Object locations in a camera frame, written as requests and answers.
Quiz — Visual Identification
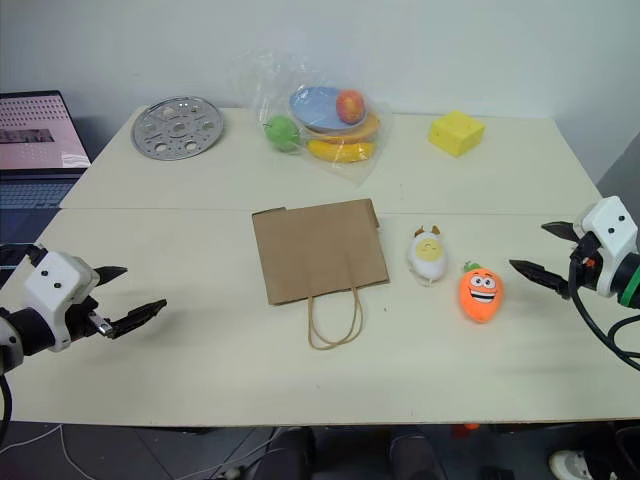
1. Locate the white shoe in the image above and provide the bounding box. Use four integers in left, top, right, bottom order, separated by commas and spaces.
548, 449, 595, 480

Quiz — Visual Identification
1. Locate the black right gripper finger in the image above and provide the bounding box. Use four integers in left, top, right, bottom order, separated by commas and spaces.
508, 258, 573, 301
540, 220, 585, 245

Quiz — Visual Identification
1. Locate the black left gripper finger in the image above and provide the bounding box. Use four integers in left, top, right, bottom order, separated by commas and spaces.
94, 265, 129, 288
106, 298, 168, 341

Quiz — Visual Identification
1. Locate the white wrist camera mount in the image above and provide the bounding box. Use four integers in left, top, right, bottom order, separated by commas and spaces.
578, 195, 637, 302
22, 250, 100, 354

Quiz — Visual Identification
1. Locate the yellow toy banana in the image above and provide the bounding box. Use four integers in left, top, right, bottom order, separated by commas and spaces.
305, 139, 378, 166

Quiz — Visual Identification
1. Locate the brown paper bag with handles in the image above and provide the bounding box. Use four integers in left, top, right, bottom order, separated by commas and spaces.
250, 197, 392, 352

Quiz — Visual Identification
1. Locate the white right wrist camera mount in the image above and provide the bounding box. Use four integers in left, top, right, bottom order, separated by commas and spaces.
578, 195, 637, 302

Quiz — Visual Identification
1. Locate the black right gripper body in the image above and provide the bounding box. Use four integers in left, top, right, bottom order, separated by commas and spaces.
568, 230, 602, 292

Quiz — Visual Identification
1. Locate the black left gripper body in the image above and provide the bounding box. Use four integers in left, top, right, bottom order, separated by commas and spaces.
63, 271, 114, 345

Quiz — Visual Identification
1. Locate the orange plastic plate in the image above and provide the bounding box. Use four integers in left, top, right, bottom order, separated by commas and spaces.
303, 111, 384, 147

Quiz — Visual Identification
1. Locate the red toy apple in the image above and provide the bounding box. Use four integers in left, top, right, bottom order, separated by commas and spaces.
335, 88, 368, 126

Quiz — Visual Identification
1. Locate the thin white floor cable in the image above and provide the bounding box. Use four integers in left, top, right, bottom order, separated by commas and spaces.
43, 423, 284, 480

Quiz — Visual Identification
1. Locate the blue plastic plate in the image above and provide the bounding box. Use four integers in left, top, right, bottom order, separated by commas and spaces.
288, 85, 370, 136

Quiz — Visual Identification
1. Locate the orange carrot plush toy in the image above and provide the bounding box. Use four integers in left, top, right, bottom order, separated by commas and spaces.
455, 260, 504, 325

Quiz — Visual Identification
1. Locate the yellow cheese block toy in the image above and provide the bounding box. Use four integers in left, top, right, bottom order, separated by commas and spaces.
427, 109, 487, 160

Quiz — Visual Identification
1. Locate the clear plastic bag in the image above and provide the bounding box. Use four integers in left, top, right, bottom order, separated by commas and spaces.
228, 46, 395, 190

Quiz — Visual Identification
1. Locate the dark rounded shape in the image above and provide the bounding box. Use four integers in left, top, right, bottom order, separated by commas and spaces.
388, 431, 447, 480

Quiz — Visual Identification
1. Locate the green toy apple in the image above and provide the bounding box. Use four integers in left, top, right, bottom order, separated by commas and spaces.
263, 114, 302, 153

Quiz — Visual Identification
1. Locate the white egg plush toy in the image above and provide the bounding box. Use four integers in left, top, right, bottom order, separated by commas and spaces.
405, 224, 450, 288

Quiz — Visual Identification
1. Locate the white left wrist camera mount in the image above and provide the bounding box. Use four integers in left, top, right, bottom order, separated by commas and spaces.
22, 250, 100, 354

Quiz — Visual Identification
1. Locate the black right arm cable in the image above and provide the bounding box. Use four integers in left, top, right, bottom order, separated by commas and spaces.
569, 286, 640, 373

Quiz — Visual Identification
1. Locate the open laptop with pink screen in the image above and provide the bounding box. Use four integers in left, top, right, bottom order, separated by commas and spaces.
0, 90, 93, 212

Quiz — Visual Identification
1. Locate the round perforated metal plate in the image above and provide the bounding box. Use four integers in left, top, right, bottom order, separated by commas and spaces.
131, 95, 225, 162

